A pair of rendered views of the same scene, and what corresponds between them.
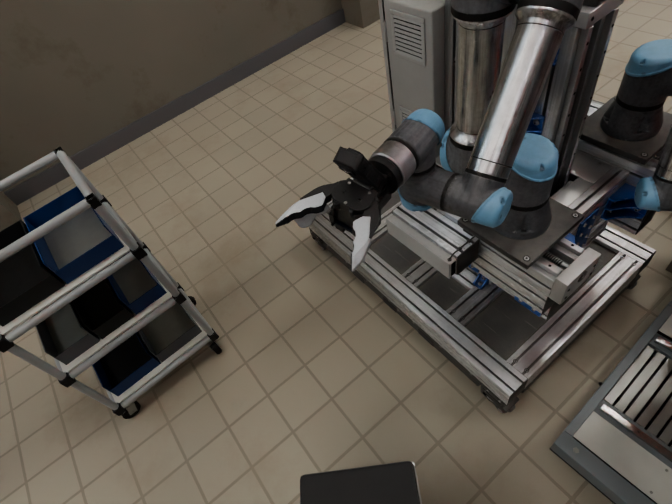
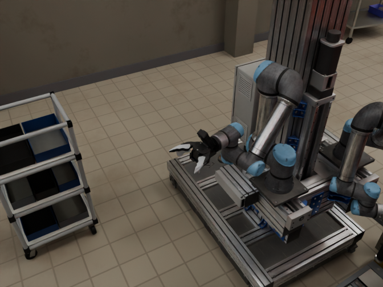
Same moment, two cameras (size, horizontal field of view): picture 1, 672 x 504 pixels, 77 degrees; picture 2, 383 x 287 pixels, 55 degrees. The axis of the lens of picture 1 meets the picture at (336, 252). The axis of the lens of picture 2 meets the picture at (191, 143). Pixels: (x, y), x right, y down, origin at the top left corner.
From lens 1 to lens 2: 0.84 m
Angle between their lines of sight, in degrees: 11
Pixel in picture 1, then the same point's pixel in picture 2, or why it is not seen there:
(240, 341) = (109, 230)
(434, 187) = (235, 154)
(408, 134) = (228, 130)
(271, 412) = (119, 275)
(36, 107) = (15, 56)
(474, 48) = (264, 103)
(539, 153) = (287, 153)
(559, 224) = (296, 191)
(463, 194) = (245, 159)
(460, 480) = not seen: outside the picture
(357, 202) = (202, 150)
